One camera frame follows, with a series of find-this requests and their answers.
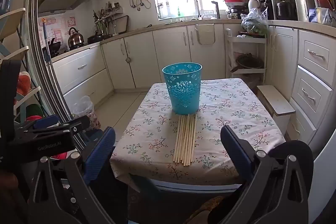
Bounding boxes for white electric water boiler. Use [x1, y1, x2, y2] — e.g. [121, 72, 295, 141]
[292, 0, 315, 22]

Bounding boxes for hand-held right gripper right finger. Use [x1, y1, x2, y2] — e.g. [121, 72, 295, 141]
[218, 124, 310, 224]

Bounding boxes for patterned slipper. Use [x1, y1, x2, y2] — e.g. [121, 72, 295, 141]
[184, 195, 231, 224]

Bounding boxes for cutting board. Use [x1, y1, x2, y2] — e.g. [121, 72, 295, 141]
[112, 15, 130, 35]

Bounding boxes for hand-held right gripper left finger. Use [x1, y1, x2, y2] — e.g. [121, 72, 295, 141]
[28, 126, 116, 224]

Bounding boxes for pink backsplash sticker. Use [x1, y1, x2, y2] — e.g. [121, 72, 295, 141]
[39, 16, 76, 47]

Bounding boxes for black rice cooker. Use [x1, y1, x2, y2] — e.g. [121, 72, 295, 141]
[276, 1, 296, 20]

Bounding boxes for white base cabinet with wide drawers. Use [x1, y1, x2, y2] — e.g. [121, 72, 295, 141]
[52, 45, 114, 109]

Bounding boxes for mop handle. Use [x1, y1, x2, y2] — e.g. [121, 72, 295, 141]
[43, 19, 52, 63]

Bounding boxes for sliding door frame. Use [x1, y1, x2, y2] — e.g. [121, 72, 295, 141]
[25, 0, 87, 151]

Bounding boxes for bundle of wooden chopsticks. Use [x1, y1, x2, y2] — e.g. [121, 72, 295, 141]
[172, 114, 198, 167]

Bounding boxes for white shoe rack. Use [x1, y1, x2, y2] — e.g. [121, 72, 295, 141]
[0, 7, 42, 119]

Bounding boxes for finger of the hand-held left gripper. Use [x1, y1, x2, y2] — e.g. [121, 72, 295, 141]
[34, 114, 60, 130]
[25, 115, 91, 136]

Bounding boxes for white thermos jug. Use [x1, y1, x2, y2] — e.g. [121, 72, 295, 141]
[248, 0, 260, 13]

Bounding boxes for dish rack with bowls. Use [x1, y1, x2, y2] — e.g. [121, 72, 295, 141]
[223, 0, 248, 20]

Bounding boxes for black tap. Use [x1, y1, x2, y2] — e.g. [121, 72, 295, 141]
[211, 1, 221, 18]

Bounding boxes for black wok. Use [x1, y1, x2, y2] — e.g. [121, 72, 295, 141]
[42, 38, 61, 56]

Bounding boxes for red and green shoes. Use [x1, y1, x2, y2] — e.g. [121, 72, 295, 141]
[26, 103, 42, 122]

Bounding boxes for white stool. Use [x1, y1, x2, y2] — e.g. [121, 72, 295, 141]
[256, 85, 296, 132]

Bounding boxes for floral tablecloth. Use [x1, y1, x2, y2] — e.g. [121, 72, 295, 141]
[110, 78, 286, 186]

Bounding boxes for white hanging bin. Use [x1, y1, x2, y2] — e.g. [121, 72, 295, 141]
[195, 24, 216, 45]

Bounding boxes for plastic bag of vegetables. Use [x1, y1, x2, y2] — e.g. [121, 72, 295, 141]
[241, 7, 269, 35]

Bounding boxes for chrome sink faucet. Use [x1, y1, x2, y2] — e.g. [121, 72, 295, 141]
[187, 0, 202, 20]

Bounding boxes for blue box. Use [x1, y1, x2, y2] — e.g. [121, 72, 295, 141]
[308, 7, 319, 23]

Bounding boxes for white storage cart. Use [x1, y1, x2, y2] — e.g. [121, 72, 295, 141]
[225, 28, 268, 83]

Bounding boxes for wall utensil rack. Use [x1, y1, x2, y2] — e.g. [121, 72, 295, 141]
[92, 1, 124, 35]

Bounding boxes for black frying pan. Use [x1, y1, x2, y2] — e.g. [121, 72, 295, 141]
[87, 34, 112, 44]

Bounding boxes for teal perforated plastic basket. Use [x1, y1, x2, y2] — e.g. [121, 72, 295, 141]
[162, 62, 202, 115]

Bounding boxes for white base cabinet with doors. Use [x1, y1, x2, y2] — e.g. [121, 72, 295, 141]
[101, 23, 227, 89]

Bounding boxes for steel kettle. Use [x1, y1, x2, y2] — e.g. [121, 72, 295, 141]
[68, 27, 85, 47]

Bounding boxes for dark pot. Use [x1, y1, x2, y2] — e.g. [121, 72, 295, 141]
[231, 53, 264, 73]

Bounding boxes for orange plush slippers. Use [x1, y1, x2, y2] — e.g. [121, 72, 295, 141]
[16, 71, 32, 96]

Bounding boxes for trash bin with plastic liner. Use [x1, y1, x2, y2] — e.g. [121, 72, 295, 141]
[71, 95, 101, 130]

